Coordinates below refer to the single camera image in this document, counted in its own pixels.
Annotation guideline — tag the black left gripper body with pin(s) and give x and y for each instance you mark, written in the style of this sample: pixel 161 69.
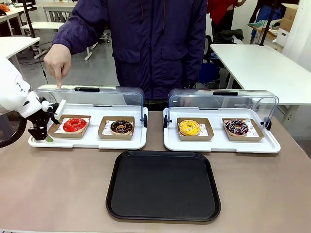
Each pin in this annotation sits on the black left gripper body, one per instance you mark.
pixel 40 116

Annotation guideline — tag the white table with rounded corner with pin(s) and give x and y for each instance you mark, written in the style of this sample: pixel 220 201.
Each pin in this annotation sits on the white table with rounded corner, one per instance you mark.
pixel 14 46

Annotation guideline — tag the red glazed donut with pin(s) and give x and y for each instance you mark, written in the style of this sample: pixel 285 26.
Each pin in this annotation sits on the red glazed donut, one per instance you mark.
pixel 69 127

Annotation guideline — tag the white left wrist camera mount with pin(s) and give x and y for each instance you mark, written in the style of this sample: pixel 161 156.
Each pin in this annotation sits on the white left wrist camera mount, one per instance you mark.
pixel 60 109

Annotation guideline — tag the person's right forearm navy sleeve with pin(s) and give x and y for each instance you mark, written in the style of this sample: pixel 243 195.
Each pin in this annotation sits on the person's right forearm navy sleeve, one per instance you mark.
pixel 77 31

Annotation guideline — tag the dark white-drizzled donut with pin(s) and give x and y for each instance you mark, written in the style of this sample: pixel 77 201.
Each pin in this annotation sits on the dark white-drizzled donut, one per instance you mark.
pixel 230 128

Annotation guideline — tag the person's right hand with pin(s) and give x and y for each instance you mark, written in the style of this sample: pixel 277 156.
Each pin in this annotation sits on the person's right hand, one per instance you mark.
pixel 57 61

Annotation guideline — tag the white bench table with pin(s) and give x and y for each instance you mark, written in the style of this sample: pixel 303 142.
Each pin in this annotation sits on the white bench table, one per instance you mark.
pixel 41 26

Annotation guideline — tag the person's left forearm navy sleeve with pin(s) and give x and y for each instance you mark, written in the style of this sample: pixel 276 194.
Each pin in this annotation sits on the person's left forearm navy sleeve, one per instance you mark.
pixel 198 60

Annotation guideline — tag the person in red top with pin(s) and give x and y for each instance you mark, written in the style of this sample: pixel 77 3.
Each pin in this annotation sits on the person in red top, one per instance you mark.
pixel 226 12

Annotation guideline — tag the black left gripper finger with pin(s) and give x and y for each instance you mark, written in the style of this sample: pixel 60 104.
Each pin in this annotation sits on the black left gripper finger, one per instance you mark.
pixel 39 133
pixel 54 119

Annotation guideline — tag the black serving tray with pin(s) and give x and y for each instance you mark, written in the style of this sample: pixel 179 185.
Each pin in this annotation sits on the black serving tray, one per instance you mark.
pixel 162 187

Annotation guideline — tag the large white table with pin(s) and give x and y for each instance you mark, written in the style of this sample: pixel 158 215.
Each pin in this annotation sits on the large white table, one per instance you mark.
pixel 250 60

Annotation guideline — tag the white slatted table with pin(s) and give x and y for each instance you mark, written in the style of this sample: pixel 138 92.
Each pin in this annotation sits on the white slatted table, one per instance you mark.
pixel 56 9

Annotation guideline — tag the black stand pole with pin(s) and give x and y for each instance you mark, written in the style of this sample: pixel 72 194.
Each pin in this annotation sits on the black stand pole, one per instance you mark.
pixel 28 19
pixel 264 24

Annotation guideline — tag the cardboard donut tray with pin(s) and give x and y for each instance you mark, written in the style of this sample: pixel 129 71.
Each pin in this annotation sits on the cardboard donut tray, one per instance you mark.
pixel 206 136
pixel 82 135
pixel 256 137
pixel 107 136

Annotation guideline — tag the blue hanging jacket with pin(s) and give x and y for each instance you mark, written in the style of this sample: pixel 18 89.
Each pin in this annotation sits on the blue hanging jacket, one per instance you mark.
pixel 260 12

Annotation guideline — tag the yellow sprinkled donut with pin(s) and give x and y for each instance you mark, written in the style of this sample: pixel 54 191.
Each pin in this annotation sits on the yellow sprinkled donut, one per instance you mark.
pixel 189 128

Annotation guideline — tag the white display tray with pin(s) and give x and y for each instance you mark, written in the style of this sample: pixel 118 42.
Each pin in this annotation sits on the white display tray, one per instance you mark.
pixel 116 144
pixel 218 146

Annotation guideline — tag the chocolate sprinkled donut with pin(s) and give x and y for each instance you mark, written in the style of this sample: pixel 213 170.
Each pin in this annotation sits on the chocolate sprinkled donut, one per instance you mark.
pixel 121 127

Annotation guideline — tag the person in navy jacket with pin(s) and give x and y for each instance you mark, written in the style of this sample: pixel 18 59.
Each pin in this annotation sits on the person in navy jacket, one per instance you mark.
pixel 158 48

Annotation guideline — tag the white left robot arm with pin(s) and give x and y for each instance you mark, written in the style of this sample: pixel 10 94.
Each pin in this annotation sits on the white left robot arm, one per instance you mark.
pixel 14 92

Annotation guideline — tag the clear plastic display lid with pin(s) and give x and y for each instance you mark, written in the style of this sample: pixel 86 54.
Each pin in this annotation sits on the clear plastic display lid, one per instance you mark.
pixel 199 99
pixel 109 97

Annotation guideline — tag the black bag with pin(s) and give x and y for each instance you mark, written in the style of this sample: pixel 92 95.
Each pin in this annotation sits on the black bag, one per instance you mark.
pixel 228 36

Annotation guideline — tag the white storage box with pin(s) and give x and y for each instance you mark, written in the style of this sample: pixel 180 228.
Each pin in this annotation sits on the white storage box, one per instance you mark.
pixel 283 36

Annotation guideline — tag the black office chair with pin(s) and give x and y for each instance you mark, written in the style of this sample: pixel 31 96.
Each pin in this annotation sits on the black office chair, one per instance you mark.
pixel 209 48

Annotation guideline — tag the brown cardboard box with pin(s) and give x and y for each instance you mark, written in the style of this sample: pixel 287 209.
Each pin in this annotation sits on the brown cardboard box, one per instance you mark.
pixel 289 17

